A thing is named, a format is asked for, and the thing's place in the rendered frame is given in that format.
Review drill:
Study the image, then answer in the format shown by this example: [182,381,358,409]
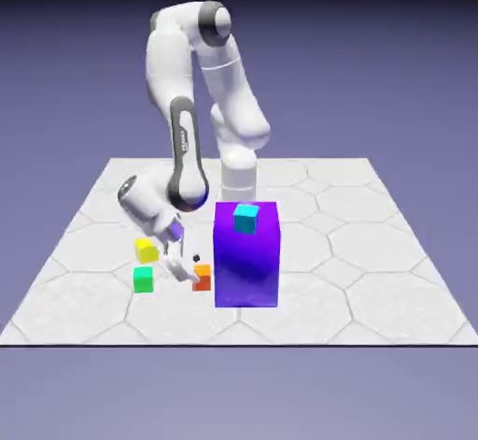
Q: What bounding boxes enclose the small yellow cube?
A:
[134,237,161,264]

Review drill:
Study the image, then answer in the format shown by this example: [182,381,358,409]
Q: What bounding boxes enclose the small green cube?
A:
[133,266,155,294]

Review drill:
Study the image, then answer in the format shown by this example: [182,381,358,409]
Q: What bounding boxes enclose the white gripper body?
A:
[162,248,202,284]

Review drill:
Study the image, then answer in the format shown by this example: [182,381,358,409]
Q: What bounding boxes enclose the small cyan cube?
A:
[232,203,260,235]

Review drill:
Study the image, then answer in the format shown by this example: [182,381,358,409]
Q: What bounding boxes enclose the large purple box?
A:
[213,201,281,309]

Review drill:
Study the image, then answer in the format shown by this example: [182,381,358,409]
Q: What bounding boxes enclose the small orange cube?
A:
[191,263,213,292]

